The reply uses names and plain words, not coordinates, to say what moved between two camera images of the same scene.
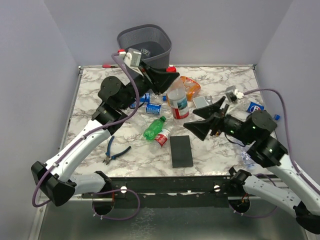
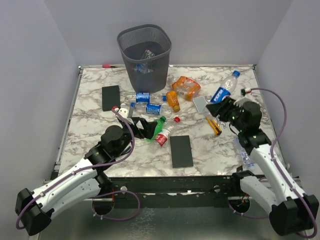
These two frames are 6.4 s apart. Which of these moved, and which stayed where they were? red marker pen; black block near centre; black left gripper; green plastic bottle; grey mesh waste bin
Moved: black left gripper
Stayed: grey mesh waste bin; black block near centre; red marker pen; green plastic bottle
